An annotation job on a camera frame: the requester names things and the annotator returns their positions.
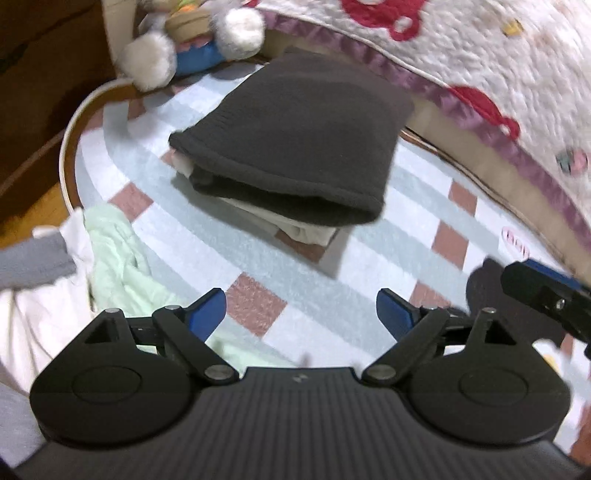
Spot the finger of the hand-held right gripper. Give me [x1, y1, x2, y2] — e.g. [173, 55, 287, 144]
[501, 258, 591, 343]

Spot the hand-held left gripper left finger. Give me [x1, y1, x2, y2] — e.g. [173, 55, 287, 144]
[83, 287, 241, 384]

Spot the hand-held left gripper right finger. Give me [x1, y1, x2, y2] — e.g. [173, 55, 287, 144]
[360, 288, 519, 384]

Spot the dark brown knit sweater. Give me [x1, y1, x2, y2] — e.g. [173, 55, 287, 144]
[168, 48, 415, 227]

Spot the checkered printed mat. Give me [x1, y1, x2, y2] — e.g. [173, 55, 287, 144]
[62, 60, 591, 462]

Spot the light green cloth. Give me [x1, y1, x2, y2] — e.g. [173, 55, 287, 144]
[85, 205, 296, 370]

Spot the white folded cloth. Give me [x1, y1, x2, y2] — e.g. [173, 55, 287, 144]
[171, 148, 339, 246]

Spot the white garment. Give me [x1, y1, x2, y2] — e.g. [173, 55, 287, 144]
[0, 212, 99, 395]

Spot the white quilted bedspread purple ruffle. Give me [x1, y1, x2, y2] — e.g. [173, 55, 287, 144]
[245, 0, 591, 241]

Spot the grey plush bunny toy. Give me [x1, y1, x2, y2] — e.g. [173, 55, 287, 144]
[120, 0, 266, 92]

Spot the beige bedside box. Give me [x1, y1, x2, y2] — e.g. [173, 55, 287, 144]
[102, 0, 141, 84]

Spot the brown wooden cabinet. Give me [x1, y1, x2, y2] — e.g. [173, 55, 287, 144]
[0, 0, 114, 139]

